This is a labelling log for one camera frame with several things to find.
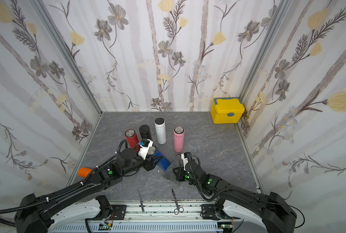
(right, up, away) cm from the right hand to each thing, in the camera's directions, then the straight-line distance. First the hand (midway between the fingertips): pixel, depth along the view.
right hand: (173, 170), depth 77 cm
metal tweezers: (-16, -20, -1) cm, 26 cm away
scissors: (+4, -20, -2) cm, 21 cm away
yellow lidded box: (+39, +36, +30) cm, 61 cm away
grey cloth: (-2, -2, 0) cm, 3 cm away
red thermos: (-25, +16, +6) cm, 30 cm away
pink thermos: (+3, +19, +4) cm, 20 cm away
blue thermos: (-5, +4, 0) cm, 6 cm away
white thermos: (-8, +26, +8) cm, 28 cm away
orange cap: (-57, -5, +13) cm, 59 cm away
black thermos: (-17, +20, +7) cm, 27 cm away
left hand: (-7, +10, -4) cm, 13 cm away
